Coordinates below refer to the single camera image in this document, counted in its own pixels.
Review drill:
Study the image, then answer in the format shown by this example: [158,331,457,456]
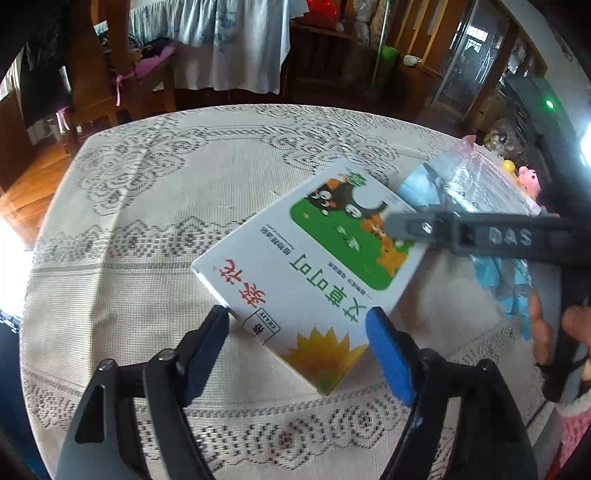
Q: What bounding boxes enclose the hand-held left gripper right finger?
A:
[365,307,541,480]

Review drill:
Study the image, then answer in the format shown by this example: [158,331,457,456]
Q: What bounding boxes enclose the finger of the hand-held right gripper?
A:
[384,207,539,258]

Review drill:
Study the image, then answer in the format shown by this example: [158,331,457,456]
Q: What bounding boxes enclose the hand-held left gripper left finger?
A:
[55,305,232,480]

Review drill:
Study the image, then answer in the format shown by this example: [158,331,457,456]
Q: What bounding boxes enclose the clear plastic bag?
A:
[397,136,546,342]

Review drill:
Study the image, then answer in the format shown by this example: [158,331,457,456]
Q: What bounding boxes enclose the white printed box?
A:
[191,158,428,396]

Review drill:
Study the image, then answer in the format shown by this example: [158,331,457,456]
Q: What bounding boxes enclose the person's right forearm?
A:
[547,355,591,476]

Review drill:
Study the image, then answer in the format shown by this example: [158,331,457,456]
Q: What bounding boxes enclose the person's right hand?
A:
[529,293,591,367]

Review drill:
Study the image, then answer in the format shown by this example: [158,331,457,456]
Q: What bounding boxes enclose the pink pig plush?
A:
[517,166,544,200]

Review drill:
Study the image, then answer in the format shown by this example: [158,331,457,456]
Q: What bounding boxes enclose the plastic bag of toys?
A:
[484,117,523,154]

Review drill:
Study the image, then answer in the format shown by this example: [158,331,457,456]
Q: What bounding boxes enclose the white lace tablecloth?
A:
[21,106,559,480]

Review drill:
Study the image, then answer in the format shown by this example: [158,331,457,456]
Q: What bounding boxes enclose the cardboard box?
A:
[475,89,507,136]

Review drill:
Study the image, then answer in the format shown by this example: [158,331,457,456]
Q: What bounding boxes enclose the dark wooden cabinet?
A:
[287,21,426,121]

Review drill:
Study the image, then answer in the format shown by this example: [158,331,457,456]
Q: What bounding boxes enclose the glass door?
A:
[433,8,514,121]

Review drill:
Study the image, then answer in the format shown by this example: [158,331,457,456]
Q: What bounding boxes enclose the broom stick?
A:
[370,0,399,89]

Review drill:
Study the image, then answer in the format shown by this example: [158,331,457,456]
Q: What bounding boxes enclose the plastic wrapped rolls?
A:
[352,0,403,43]

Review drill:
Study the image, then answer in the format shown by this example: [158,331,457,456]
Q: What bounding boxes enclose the red bag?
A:
[306,0,341,18]

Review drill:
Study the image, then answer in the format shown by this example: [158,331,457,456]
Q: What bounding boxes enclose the white patterned cloth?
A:
[128,0,294,96]

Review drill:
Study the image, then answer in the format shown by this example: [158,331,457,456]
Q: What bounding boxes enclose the pink cushion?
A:
[134,44,178,78]

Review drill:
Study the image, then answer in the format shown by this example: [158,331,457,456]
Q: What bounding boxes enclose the wooden chair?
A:
[65,0,178,155]

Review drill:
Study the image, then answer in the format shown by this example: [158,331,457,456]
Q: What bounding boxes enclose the black hanging clothes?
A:
[17,36,73,131]

